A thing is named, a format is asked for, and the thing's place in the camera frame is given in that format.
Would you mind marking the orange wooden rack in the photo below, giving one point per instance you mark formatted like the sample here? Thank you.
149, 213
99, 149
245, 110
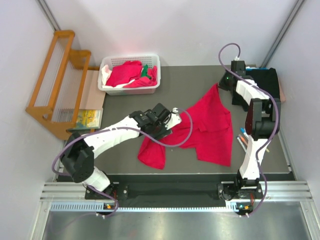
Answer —
62, 85

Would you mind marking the white slotted cable duct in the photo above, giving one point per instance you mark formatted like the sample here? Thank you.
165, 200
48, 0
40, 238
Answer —
108, 207

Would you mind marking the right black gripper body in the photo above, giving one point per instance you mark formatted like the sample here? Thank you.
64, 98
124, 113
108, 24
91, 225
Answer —
224, 82

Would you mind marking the brown cardboard sheet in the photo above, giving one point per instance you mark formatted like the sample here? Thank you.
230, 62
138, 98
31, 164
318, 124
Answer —
92, 98

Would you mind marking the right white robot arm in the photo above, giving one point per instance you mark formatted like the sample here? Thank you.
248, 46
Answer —
261, 124

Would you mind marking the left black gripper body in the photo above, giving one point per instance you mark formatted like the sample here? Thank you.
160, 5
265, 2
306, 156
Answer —
163, 131

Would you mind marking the white plastic laundry basket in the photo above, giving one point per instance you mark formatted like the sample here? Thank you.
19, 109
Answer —
149, 59

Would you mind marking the red clothes in basket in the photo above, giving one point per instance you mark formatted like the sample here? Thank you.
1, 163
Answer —
131, 74

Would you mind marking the red t-shirt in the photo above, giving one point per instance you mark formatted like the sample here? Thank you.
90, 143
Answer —
211, 137

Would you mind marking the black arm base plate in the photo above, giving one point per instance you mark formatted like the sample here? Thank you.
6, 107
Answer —
172, 190

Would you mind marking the green cloth in basket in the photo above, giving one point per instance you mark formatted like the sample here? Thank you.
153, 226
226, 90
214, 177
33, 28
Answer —
144, 71

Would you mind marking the white cloth in basket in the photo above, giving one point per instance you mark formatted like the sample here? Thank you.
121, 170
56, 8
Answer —
110, 79

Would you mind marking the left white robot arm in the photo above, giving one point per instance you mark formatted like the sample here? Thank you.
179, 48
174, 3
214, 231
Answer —
82, 150

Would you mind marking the yellow picture book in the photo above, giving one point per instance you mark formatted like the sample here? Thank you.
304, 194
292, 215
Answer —
88, 119

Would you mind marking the blue pen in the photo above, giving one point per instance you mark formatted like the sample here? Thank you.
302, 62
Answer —
244, 133

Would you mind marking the folded black t-shirt stack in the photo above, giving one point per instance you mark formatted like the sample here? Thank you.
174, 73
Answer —
266, 79

